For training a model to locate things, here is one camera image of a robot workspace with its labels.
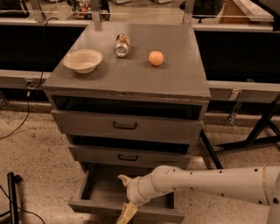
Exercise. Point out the grey top drawer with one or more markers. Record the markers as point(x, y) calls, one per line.
point(134, 120)

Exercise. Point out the grey drawer cabinet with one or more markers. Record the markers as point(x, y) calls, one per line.
point(179, 80)

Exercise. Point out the grey bottom drawer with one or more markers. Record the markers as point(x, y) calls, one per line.
point(103, 193)

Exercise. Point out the grey drawer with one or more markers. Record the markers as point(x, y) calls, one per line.
point(103, 193)
point(134, 120)
point(110, 151)

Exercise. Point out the grey barrier rail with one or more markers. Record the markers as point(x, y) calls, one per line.
point(237, 57)

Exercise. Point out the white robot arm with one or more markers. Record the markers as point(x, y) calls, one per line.
point(254, 184)

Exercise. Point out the grey middle drawer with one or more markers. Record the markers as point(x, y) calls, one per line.
point(110, 151)

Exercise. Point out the lying metal can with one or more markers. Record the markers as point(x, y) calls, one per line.
point(122, 45)

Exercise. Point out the black metal stand right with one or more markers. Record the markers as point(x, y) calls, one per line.
point(252, 139)

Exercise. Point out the orange fruit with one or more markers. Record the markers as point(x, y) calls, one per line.
point(156, 58)

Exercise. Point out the white bowl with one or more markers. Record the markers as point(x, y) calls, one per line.
point(82, 61)

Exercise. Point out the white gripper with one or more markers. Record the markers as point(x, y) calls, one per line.
point(132, 190)

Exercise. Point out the black stand left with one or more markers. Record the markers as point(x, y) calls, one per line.
point(11, 208)

